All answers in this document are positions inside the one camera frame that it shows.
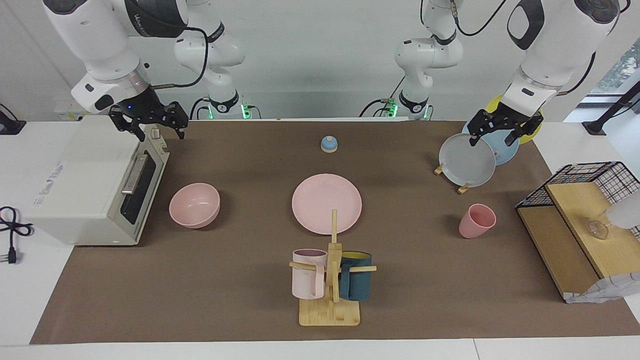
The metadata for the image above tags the pink cup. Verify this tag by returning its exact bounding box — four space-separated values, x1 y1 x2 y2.
458 203 497 239

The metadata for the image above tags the black stand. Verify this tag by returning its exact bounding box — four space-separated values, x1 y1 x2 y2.
582 80 640 136

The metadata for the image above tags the light blue plate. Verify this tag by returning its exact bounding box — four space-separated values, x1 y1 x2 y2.
461 120 521 166

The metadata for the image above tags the wooden plate rack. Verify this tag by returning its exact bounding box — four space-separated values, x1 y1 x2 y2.
434 162 472 195

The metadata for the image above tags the black power cord with plug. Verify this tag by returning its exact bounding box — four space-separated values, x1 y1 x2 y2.
0 206 34 265

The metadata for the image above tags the wooden two-tier shelf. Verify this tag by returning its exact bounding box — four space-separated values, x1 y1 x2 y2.
516 181 640 301

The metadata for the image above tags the black wire basket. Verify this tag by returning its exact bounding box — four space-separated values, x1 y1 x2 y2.
516 161 640 242

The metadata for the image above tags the clear glass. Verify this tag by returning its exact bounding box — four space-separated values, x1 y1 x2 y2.
587 219 611 240

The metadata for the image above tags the dark blue mug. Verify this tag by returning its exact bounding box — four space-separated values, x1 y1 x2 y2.
338 251 373 302

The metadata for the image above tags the brown table mat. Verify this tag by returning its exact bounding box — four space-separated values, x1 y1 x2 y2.
30 120 640 345

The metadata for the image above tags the white toaster oven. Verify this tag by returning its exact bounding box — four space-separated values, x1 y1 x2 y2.
25 116 171 246

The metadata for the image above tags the pink bowl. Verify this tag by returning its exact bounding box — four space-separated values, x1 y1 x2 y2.
169 183 221 229

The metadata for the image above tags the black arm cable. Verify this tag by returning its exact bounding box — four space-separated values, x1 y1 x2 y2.
150 26 209 91
420 0 508 38

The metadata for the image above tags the window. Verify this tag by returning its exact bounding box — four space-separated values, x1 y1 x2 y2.
589 37 640 97

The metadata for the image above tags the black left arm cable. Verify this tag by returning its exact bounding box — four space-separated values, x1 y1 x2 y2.
420 0 508 38

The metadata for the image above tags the grey plate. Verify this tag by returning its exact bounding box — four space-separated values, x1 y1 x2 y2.
439 133 497 188

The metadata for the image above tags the yellow plate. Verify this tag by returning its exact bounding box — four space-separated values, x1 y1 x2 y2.
484 95 543 145

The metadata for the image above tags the wooden mug tree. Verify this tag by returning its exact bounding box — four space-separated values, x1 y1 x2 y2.
289 209 377 327

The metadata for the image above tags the pink plate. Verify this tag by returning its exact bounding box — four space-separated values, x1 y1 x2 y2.
292 173 363 235

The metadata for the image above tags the black table clamp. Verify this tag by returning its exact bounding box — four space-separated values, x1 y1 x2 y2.
0 103 27 136

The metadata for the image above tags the white socket box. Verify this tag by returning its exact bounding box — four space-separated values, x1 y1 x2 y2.
53 101 87 122

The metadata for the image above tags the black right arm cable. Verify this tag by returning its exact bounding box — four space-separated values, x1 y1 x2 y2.
150 26 209 91

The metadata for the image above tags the pink mug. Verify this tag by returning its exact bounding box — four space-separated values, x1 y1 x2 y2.
292 249 328 300

